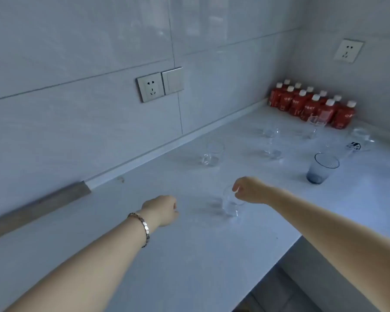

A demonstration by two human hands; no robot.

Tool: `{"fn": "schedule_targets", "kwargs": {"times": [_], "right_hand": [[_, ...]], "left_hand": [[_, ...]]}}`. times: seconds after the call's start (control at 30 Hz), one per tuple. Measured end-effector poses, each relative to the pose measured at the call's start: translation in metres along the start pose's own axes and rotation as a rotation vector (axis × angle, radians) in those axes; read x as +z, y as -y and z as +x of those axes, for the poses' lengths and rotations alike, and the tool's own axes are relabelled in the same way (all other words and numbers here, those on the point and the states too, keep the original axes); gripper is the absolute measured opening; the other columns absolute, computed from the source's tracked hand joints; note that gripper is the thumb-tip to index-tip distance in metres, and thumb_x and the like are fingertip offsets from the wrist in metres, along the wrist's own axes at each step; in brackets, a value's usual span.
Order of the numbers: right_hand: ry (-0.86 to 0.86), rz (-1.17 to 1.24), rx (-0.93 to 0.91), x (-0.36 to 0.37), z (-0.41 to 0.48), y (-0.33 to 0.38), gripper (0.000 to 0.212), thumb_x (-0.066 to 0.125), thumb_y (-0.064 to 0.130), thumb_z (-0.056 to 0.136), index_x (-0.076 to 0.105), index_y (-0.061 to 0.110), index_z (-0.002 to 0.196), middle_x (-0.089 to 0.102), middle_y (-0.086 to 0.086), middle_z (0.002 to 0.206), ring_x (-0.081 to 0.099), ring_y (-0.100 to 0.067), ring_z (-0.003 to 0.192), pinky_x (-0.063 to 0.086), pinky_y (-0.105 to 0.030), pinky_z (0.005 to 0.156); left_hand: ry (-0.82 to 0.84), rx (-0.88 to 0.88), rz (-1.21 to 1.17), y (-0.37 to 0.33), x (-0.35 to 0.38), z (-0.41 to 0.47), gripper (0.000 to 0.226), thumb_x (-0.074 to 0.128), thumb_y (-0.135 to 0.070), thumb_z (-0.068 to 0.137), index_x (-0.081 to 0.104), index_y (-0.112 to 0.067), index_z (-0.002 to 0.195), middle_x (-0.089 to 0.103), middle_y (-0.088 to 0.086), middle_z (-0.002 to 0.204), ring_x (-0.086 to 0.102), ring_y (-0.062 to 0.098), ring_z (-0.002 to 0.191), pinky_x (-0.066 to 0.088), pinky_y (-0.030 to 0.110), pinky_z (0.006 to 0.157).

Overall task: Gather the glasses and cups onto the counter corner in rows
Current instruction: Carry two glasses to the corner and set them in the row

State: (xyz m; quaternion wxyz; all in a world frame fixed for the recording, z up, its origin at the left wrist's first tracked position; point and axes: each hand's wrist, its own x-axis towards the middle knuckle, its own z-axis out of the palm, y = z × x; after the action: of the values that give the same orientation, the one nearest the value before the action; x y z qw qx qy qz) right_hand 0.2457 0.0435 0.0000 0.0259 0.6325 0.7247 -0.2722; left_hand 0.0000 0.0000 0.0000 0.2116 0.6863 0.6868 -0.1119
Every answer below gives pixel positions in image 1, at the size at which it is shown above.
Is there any person's right hand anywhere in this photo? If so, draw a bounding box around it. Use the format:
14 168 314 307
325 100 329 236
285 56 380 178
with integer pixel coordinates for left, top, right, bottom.
232 176 275 205

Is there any person's left hand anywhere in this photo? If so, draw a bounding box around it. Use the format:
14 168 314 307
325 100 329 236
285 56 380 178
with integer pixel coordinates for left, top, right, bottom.
140 195 180 228

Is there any small clear drinking glass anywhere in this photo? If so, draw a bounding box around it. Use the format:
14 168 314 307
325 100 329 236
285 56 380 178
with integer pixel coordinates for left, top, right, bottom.
222 184 246 218

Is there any person's left forearm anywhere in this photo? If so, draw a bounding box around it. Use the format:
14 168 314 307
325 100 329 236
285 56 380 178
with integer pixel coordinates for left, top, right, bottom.
3 209 156 312

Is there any person's right forearm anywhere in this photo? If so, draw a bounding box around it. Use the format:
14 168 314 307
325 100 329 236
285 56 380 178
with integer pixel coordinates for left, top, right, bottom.
266 187 390 291

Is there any clear tumbler glass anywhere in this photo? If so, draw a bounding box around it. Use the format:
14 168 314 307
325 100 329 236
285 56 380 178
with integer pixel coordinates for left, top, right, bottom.
264 139 283 160

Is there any blue tinted glass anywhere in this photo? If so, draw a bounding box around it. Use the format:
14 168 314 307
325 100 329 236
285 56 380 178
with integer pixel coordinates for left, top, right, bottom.
306 153 340 185

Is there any clear wine glass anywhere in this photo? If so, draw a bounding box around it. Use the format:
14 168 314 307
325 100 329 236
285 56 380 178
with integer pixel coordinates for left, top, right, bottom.
307 116 326 140

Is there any group of red drink bottles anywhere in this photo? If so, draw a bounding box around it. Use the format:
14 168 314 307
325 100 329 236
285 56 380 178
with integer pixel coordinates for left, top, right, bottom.
268 79 358 130

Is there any clear glass with black print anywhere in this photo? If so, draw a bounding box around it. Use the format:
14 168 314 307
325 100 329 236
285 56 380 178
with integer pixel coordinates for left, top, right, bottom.
336 139 362 160

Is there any grey backsplash trim strip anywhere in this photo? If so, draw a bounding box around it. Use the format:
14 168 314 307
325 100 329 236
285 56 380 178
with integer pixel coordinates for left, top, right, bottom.
0 180 92 244

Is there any wide clear glass cup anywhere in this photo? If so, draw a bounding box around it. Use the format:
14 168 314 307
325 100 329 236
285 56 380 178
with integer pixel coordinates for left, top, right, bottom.
350 127 375 152

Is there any silver link bracelet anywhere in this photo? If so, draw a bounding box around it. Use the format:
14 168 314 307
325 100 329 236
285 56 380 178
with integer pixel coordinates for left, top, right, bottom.
127 212 151 248

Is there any clear glass with handle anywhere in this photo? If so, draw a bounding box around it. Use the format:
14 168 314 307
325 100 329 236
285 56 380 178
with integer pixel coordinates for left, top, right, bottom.
201 142 225 167

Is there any silver wall socket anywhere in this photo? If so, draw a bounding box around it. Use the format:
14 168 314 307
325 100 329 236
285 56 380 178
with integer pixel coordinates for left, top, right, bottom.
136 71 166 104

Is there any silver wall switch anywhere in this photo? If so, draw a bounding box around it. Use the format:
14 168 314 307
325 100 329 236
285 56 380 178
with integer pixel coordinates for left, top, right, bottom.
161 66 185 96

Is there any white wall socket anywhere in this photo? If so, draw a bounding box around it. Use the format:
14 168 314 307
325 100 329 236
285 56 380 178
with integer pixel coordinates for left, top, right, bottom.
333 38 365 64

